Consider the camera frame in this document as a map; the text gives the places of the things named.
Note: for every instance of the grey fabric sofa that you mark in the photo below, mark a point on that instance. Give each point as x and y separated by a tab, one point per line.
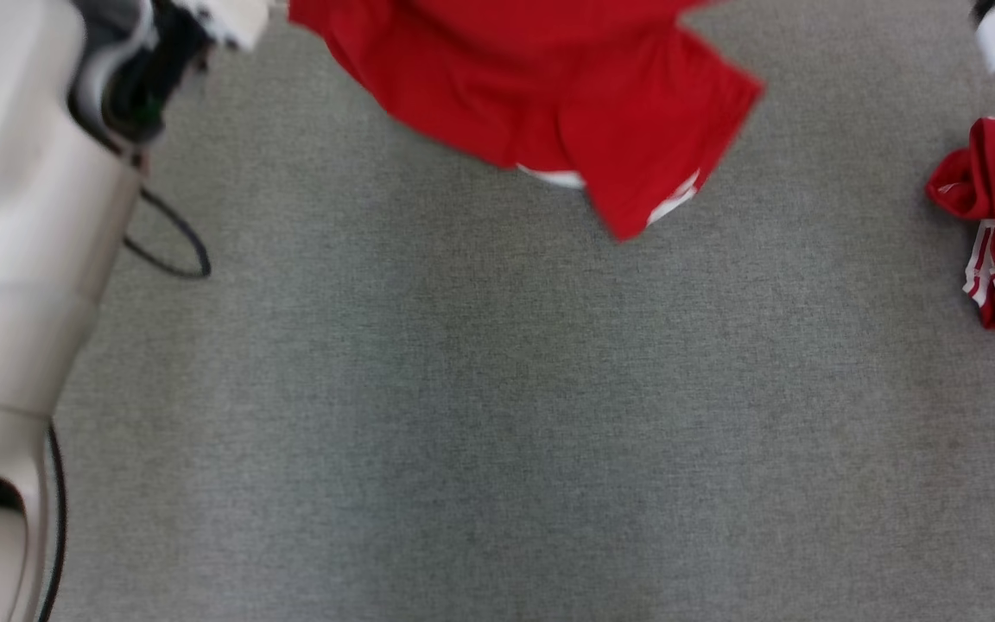
506	389

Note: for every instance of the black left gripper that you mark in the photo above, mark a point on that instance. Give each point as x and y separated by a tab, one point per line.
156	69

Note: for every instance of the red shorts with white trim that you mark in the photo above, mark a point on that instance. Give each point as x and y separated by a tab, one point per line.
506	86

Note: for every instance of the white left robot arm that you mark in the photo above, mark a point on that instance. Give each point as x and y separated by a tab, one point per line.
14	216

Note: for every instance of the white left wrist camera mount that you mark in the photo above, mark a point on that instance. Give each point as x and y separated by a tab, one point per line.
234	19

